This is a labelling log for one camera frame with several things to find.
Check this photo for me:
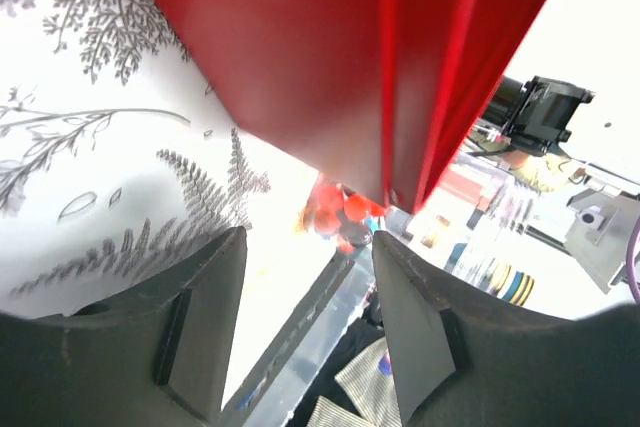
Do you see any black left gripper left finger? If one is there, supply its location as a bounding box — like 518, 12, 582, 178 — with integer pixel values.
1, 227, 247, 426

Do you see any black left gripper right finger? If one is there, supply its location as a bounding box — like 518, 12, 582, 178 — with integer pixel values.
372, 231, 639, 426

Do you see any clear glass jar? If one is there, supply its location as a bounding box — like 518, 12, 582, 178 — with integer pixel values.
295, 175, 391, 255

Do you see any red tin of swirl lollipops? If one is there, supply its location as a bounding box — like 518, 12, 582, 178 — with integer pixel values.
155, 0, 546, 212

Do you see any aluminium frame rail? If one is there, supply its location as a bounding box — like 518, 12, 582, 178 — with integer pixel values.
219, 247, 375, 426

